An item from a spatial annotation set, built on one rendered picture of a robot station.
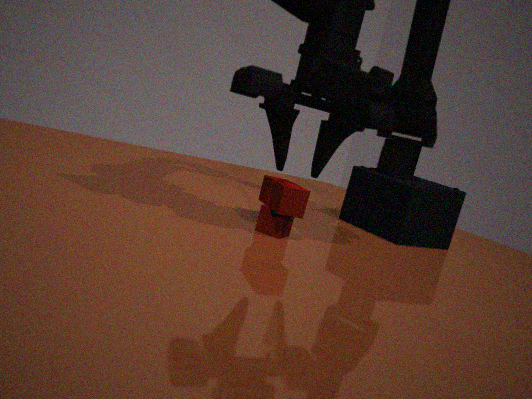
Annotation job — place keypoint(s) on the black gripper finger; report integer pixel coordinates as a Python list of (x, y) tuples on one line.
[(331, 135), (281, 120)]

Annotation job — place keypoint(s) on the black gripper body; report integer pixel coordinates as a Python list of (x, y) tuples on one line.
[(252, 81)]

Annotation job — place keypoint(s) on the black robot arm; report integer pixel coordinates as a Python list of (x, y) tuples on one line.
[(412, 95)]

